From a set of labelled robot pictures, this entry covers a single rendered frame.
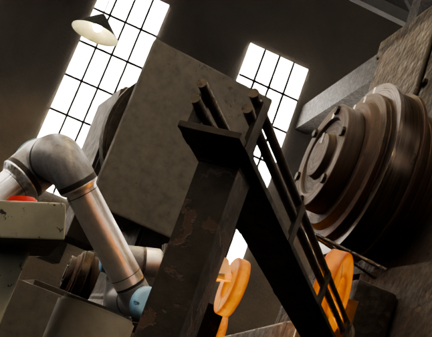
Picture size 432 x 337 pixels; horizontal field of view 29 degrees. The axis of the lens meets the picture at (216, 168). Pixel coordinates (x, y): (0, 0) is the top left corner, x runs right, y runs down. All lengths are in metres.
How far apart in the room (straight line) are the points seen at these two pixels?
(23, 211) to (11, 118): 11.18
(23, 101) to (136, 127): 7.76
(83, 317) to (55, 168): 0.76
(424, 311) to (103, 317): 0.75
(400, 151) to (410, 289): 0.33
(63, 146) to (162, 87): 2.85
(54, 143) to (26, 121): 10.34
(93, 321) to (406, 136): 1.00
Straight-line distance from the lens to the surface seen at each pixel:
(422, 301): 1.75
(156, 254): 2.12
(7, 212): 1.11
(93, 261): 6.73
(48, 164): 1.93
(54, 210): 1.11
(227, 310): 2.14
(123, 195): 4.58
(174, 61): 4.82
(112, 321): 1.21
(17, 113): 12.30
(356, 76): 11.43
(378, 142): 1.98
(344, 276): 1.54
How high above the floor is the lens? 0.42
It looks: 16 degrees up
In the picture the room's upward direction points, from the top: 20 degrees clockwise
